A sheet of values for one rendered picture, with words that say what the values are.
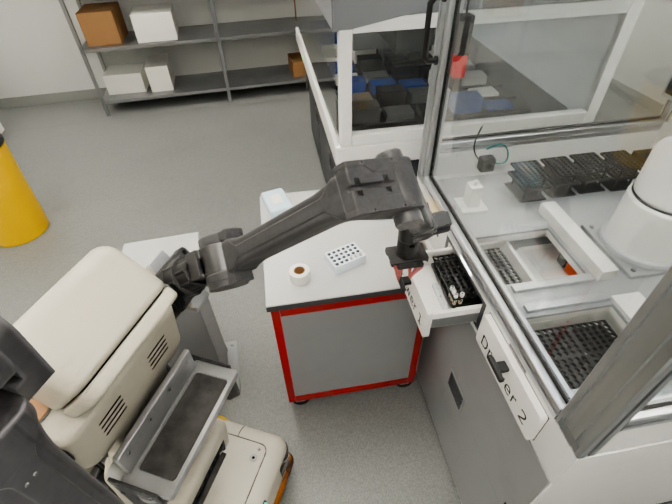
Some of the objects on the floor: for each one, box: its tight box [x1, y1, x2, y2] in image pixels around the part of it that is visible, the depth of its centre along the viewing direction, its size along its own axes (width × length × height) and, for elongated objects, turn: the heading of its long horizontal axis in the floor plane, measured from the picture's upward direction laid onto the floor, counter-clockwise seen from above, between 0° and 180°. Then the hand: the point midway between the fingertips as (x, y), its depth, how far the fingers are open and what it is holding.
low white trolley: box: [260, 190, 423, 405], centre depth 186 cm, size 58×62×76 cm
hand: (403, 276), depth 116 cm, fingers open, 3 cm apart
